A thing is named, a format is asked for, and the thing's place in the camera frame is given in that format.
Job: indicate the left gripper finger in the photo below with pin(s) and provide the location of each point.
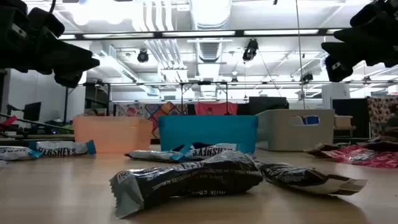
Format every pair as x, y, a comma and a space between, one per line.
68, 80
68, 57

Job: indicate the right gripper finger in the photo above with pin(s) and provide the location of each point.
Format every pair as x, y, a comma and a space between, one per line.
363, 25
342, 56

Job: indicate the dark Hershey's bar blue ends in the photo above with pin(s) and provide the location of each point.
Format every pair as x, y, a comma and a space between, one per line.
199, 145

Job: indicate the white column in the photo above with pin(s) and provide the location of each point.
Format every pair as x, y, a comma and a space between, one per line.
335, 93

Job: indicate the black ceiling spotlight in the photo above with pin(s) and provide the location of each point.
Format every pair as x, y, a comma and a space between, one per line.
249, 51
308, 77
143, 56

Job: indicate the black monitor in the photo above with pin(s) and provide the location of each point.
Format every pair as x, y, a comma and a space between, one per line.
32, 111

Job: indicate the black slanted bar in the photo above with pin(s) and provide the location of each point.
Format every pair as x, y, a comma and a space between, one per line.
37, 122

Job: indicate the black panel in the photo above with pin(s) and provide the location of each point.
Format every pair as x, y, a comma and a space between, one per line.
357, 107

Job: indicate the floral patterned cloth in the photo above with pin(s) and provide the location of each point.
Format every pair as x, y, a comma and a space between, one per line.
379, 112

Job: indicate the orange plastic bin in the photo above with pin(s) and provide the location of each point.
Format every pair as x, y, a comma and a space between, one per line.
112, 133

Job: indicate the grey plastic bin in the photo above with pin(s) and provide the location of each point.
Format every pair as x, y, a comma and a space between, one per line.
280, 133

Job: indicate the colourful patchwork quilt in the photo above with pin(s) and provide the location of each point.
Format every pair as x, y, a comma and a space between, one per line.
168, 109

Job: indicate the black beam with light strips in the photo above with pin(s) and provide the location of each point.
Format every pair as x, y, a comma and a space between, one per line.
239, 33

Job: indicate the red cloth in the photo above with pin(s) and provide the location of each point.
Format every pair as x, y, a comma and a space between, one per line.
216, 109

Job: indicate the blue plastic bin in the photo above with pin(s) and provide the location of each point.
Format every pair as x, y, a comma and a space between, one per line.
208, 129

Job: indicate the black aluminium table frame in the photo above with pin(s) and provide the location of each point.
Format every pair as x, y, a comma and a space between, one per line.
46, 142

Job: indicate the silver ventilation duct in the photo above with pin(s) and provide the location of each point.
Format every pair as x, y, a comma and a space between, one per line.
210, 18

